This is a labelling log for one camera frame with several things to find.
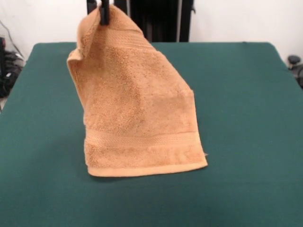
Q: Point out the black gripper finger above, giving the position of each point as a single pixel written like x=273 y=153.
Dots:
x=91 y=6
x=104 y=13

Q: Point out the tan terry towel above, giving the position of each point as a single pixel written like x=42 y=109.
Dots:
x=137 y=106

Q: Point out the black case with red mark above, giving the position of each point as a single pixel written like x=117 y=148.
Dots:
x=2 y=54

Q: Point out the black bag pile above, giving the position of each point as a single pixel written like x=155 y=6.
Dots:
x=11 y=71

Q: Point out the dark green table cloth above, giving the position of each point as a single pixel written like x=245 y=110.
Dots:
x=47 y=142

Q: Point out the black round chair part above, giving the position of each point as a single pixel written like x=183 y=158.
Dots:
x=294 y=60

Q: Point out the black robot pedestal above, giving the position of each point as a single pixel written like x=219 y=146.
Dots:
x=161 y=21

